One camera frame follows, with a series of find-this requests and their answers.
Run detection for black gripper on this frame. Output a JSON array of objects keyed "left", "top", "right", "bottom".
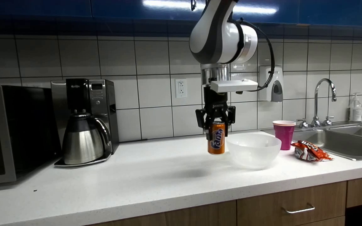
[{"left": 195, "top": 85, "right": 237, "bottom": 141}]

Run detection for orange fanta can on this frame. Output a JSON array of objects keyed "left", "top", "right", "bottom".
[{"left": 208, "top": 122, "right": 225, "bottom": 154}]

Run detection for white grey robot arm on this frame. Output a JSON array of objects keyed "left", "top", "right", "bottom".
[{"left": 190, "top": 0, "right": 258, "bottom": 141}]

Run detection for clear plastic bowl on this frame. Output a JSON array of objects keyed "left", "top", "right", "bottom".
[{"left": 227, "top": 133, "right": 282, "bottom": 169}]

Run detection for chrome kitchen faucet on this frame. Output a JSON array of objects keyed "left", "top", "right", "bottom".
[{"left": 297, "top": 76, "right": 339, "bottom": 129}]

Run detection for stainless steel kitchen sink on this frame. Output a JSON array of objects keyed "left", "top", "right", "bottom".
[{"left": 293, "top": 124, "right": 362, "bottom": 161}]

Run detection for pink plastic cup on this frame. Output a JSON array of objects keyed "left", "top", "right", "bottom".
[{"left": 273, "top": 120, "right": 296, "bottom": 151}]

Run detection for orange snack bag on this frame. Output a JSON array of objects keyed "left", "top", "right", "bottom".
[{"left": 292, "top": 141, "right": 331, "bottom": 162}]

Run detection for black steel coffee maker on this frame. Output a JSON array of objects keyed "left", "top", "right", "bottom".
[{"left": 51, "top": 78, "right": 120, "bottom": 168}]

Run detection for clear soap dispenser bottle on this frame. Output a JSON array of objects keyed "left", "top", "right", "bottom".
[{"left": 350, "top": 94, "right": 362, "bottom": 122}]

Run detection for black silver microwave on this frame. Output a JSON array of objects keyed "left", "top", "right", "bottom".
[{"left": 0, "top": 85, "right": 62, "bottom": 183}]

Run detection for blue upper cabinets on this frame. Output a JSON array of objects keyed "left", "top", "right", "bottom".
[{"left": 0, "top": 0, "right": 362, "bottom": 26}]

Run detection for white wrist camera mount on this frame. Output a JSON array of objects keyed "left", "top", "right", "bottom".
[{"left": 209, "top": 79, "right": 258, "bottom": 93}]

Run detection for white wall power outlet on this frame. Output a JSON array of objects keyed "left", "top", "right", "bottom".
[{"left": 175, "top": 79, "right": 188, "bottom": 98}]

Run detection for wall mounted soap dispenser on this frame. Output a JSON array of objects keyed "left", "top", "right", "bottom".
[{"left": 258, "top": 66, "right": 283, "bottom": 102}]

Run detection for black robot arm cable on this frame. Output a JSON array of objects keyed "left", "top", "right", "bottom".
[{"left": 233, "top": 17, "right": 277, "bottom": 93}]

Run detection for wooden drawer with handle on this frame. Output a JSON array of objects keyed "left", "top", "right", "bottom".
[{"left": 237, "top": 182, "right": 347, "bottom": 226}]

